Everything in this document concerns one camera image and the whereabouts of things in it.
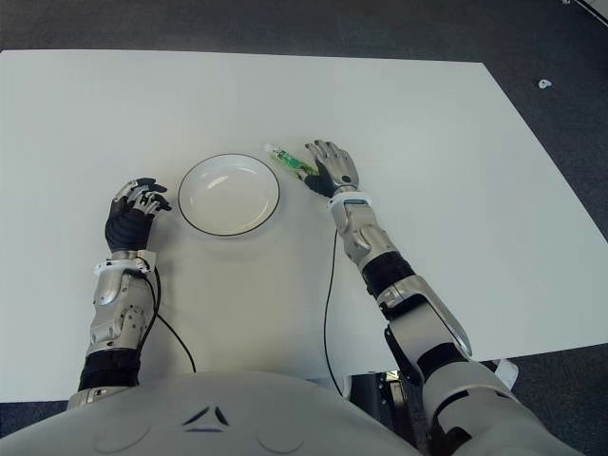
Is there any grey robot torso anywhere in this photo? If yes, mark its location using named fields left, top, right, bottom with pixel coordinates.
left=0, top=370, right=419, bottom=456

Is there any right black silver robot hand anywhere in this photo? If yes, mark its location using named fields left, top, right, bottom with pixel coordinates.
left=303, top=139, right=360, bottom=199

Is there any white paper strip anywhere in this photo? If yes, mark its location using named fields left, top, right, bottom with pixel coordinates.
left=493, top=359, right=519, bottom=390

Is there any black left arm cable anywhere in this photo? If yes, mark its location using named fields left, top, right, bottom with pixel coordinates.
left=127, top=268, right=197, bottom=374

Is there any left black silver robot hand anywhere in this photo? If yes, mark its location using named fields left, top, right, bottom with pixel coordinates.
left=104, top=177, right=173, bottom=252

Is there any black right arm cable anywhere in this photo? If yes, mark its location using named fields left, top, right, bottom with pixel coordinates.
left=323, top=227, right=346, bottom=395

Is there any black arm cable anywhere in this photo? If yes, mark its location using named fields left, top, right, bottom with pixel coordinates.
left=127, top=268, right=197, bottom=374
left=323, top=227, right=346, bottom=395

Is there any white plate with black rim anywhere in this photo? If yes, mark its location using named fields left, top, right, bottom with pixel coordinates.
left=178, top=152, right=281, bottom=238

